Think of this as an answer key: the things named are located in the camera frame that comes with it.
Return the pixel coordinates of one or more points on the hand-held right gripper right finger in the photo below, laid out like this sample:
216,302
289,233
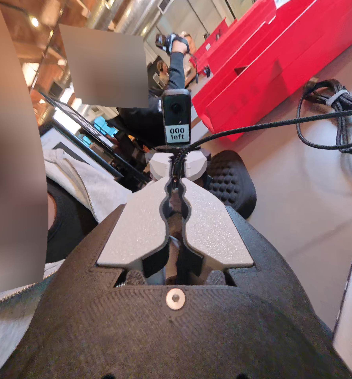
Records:
217,234

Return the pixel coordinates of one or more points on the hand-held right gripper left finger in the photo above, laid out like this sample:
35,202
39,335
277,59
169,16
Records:
134,231

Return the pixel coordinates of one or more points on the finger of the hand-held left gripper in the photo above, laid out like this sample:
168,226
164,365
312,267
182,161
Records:
161,165
195,165

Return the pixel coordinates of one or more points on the black dimpled wrist rest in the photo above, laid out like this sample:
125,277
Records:
235,183

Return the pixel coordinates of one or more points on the teal storage boxes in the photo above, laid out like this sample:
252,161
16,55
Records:
102,124

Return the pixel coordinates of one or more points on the white air vent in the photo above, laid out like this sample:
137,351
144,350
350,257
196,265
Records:
167,6

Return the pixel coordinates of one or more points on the ceiling spotlight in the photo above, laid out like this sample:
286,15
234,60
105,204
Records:
33,21

